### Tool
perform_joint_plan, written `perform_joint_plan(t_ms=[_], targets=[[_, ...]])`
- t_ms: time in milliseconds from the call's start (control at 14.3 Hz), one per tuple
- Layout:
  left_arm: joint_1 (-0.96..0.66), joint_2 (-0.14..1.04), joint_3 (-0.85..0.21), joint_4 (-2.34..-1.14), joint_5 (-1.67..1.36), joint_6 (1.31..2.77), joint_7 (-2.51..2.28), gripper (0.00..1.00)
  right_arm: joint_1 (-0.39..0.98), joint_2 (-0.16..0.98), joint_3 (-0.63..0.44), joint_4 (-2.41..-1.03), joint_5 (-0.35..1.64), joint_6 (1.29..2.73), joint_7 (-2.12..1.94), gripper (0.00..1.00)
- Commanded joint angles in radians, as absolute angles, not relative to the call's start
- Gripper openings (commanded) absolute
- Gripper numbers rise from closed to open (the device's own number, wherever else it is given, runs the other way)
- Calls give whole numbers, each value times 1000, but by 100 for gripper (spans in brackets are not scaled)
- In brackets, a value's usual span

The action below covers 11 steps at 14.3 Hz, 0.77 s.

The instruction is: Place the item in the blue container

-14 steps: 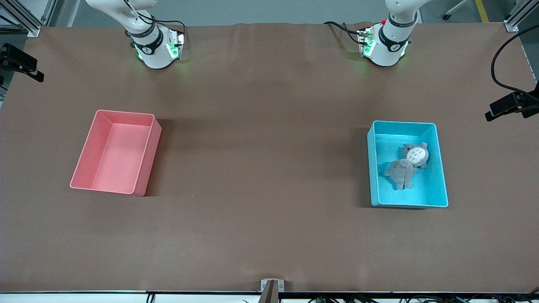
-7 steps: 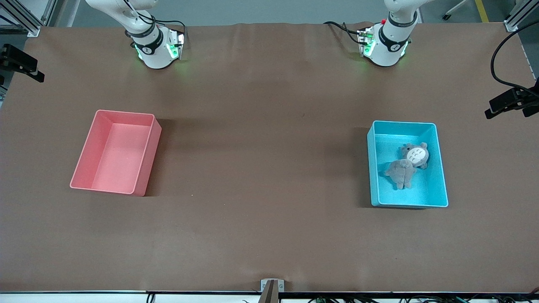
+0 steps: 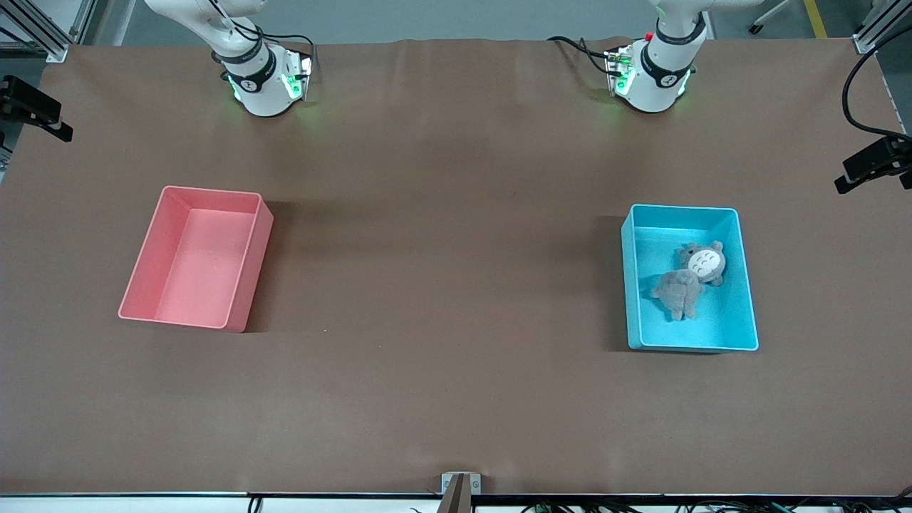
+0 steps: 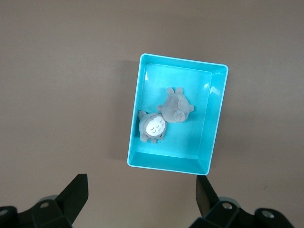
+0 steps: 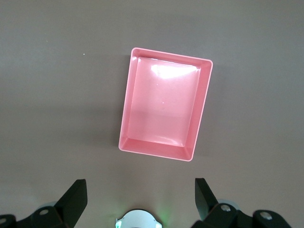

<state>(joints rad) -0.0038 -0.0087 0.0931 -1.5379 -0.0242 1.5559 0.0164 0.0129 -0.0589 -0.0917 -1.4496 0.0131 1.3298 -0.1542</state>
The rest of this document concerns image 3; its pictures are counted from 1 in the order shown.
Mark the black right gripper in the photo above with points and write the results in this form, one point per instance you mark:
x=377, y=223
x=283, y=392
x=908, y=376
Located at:
x=31, y=98

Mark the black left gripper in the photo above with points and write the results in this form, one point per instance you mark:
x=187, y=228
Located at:
x=897, y=159

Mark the grey plush toy white belly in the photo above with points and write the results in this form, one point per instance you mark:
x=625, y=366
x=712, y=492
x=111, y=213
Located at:
x=705, y=263

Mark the plain grey plush toy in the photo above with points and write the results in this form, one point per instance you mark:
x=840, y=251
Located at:
x=680, y=292

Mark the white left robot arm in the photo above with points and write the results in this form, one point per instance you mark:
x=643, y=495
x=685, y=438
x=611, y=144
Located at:
x=652, y=85

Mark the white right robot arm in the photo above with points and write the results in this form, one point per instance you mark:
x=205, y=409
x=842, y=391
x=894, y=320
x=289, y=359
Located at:
x=263, y=92

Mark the pink plastic box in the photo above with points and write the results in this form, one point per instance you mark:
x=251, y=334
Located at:
x=192, y=285

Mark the blue plastic box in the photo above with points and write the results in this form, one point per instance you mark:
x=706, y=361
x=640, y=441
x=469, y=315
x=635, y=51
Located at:
x=662, y=335

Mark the white chair leg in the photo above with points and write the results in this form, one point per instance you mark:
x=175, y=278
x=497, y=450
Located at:
x=766, y=16

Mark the brown paper table cover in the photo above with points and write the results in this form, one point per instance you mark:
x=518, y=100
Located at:
x=456, y=392

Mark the aluminium frame post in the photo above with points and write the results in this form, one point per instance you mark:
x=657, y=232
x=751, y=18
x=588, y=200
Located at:
x=55, y=53
x=866, y=46

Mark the silver bracket with brown post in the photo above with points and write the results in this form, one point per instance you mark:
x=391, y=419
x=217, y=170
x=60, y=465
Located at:
x=447, y=484

